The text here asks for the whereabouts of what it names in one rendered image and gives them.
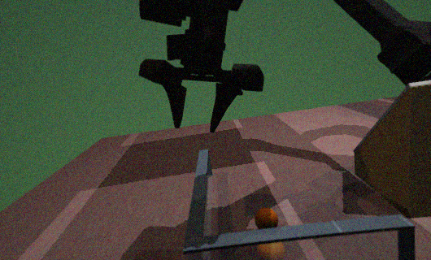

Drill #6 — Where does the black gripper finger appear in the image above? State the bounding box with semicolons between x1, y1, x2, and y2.
210;83;243;132
156;79;187;128

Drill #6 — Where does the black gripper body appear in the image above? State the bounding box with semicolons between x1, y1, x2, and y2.
138;23;263;92

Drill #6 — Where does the grey l-shaped wall trim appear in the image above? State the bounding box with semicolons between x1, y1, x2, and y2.
182;149;416;260

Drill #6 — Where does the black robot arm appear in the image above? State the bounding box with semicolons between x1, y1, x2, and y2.
139;0;431;85

